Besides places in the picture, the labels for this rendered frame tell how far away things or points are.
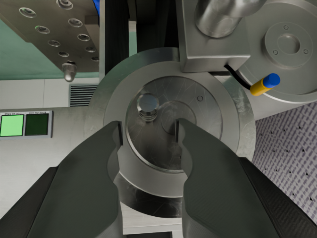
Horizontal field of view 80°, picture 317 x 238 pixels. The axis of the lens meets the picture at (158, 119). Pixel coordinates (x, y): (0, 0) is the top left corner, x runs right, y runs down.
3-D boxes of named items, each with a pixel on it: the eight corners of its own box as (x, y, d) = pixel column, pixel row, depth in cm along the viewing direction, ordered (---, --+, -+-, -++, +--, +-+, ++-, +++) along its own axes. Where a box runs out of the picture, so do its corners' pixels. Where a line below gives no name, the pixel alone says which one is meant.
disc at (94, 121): (254, 53, 18) (259, 223, 15) (251, 55, 18) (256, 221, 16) (95, 39, 17) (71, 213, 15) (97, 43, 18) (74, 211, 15)
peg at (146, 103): (135, 113, 11) (137, 91, 12) (138, 121, 14) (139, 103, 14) (158, 114, 12) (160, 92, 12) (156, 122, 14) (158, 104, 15)
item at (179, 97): (210, 186, 14) (110, 154, 14) (202, 182, 16) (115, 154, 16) (233, 91, 15) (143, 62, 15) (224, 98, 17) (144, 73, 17)
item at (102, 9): (104, -86, 21) (104, 73, 17) (128, 40, 44) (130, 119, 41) (100, -86, 21) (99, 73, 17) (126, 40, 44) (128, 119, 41)
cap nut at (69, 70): (73, 63, 49) (73, 79, 49) (79, 69, 53) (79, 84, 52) (59, 63, 49) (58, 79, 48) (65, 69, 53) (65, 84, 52)
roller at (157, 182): (239, 65, 17) (241, 201, 15) (186, 118, 43) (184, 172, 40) (110, 55, 17) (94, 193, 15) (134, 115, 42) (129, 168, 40)
